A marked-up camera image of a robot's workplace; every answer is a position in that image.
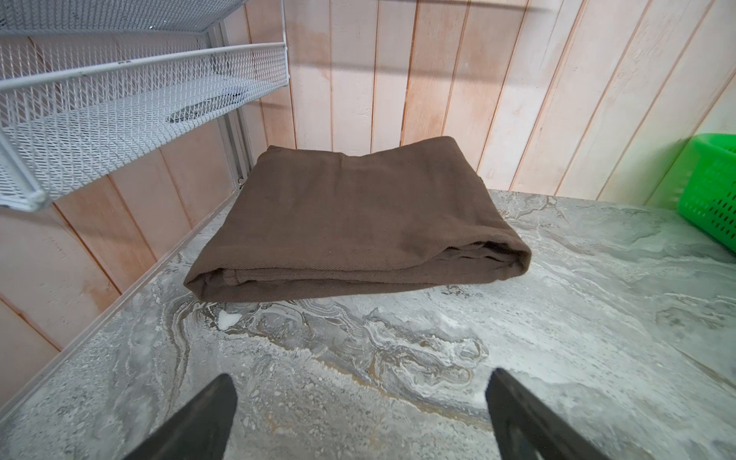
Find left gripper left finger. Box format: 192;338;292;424
125;374;238;460

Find green plastic basket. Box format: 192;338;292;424
647;133;735;250

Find brown trousers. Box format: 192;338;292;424
184;136;532;302

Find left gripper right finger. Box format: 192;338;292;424
485;368;607;460

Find white wire mesh shelf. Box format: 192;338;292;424
1;1;289;212

